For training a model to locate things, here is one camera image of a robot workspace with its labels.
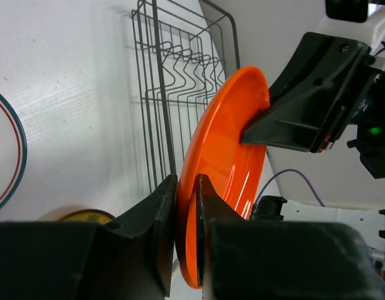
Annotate wire dish rack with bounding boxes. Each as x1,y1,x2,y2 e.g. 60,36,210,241
131,1,241,191

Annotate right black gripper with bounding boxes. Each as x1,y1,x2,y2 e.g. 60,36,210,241
241,32,385,179

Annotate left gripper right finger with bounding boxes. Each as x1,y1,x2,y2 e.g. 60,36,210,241
196,174,385,299

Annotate orange plate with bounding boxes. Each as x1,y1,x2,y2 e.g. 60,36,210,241
175,66,269,289

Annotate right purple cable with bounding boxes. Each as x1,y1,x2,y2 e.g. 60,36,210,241
254,168,326,208

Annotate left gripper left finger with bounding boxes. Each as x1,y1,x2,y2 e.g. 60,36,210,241
0,175,178,299

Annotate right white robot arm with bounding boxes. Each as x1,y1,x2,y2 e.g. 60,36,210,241
242,1,385,208

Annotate white plate red characters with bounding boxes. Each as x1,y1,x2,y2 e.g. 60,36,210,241
0,94,28,210

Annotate yellow plate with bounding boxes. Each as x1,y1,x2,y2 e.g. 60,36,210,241
58,209,115,224

